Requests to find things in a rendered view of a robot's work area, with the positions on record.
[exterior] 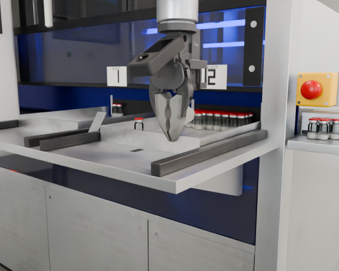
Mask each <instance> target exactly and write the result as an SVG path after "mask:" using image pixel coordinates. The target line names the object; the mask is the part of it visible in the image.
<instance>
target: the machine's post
mask: <svg viewBox="0 0 339 271"><path fill-rule="evenodd" d="M301 17H302V0H267V3H266V26H265V50H264V73H263V97H262V120H261V129H265V130H267V133H266V138H271V139H279V143H278V148H276V149H274V150H272V151H270V152H267V153H265V154H263V155H261V156H259V180H258V203H257V227H256V250H255V271H286V258H287V241H288V223H289V206H290V197H291V180H292V163H293V149H287V141H288V140H290V139H292V138H294V129H295V112H296V88H297V79H298V68H299V51H300V34H301Z"/></svg>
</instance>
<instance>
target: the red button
mask: <svg viewBox="0 0 339 271"><path fill-rule="evenodd" d="M300 92H301V95H302V96H303V97H304V98H305V99H308V100H312V99H316V98H318V97H319V96H320V95H321V93H322V86H321V84H320V83H319V82H318V81H314V80H309V81H306V82H305V83H303V85H302V86H301V89H300Z"/></svg>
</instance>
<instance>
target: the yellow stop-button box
mask: <svg viewBox="0 0 339 271"><path fill-rule="evenodd" d="M309 80H314V81H318V82H319V83H320V84H321V86H322V93H321V95H320V96H319V97H318V98H316V99H312V100H308V99H305V98H304V97H303V96H302V95H301V92H300V89H301V86H302V85H303V83H305V82H306V81H309ZM338 95H339V73H298V79H297V88H296V105H297V106H314V107H325V108H329V107H331V106H336V105H337V104H338Z"/></svg>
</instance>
